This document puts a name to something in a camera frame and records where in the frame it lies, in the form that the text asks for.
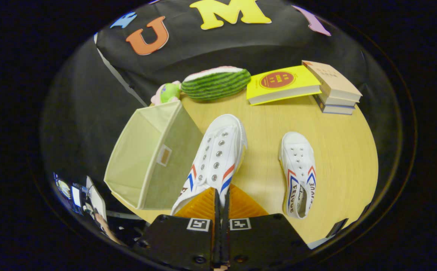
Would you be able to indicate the blue-grey book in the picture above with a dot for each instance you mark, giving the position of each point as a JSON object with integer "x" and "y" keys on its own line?
{"x": 335, "y": 110}

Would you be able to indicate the white-edged book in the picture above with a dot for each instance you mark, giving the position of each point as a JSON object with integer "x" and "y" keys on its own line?
{"x": 339, "y": 101}

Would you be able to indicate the beige fabric storage box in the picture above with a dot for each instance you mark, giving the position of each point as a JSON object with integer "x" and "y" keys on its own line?
{"x": 139, "y": 158}

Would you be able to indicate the thick beige book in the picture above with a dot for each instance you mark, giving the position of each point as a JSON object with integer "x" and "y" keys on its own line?
{"x": 331, "y": 81}

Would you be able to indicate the black table bracket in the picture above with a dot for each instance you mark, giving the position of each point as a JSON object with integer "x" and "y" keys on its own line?
{"x": 337, "y": 227}

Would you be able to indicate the watermelon slice plush toy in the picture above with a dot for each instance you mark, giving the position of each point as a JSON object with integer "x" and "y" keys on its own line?
{"x": 214, "y": 84}

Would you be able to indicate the black backdrop cloth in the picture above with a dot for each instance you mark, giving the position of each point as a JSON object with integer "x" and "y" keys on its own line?
{"x": 241, "y": 45}

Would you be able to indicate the white flat panel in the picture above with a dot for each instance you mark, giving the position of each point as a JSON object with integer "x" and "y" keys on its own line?
{"x": 97, "y": 201}

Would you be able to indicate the yellow book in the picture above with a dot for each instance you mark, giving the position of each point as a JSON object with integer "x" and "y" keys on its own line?
{"x": 278, "y": 84}

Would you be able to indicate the pink star plush toy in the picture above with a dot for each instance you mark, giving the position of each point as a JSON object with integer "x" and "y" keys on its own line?
{"x": 167, "y": 93}

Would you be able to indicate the white canvas shoe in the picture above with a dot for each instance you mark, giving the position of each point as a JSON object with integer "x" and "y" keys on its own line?
{"x": 297, "y": 158}
{"x": 218, "y": 150}

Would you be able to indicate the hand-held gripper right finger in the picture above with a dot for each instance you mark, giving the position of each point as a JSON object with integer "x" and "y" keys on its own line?
{"x": 263, "y": 241}

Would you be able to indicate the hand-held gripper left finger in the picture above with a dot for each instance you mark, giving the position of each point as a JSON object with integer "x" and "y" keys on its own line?
{"x": 181, "y": 241}

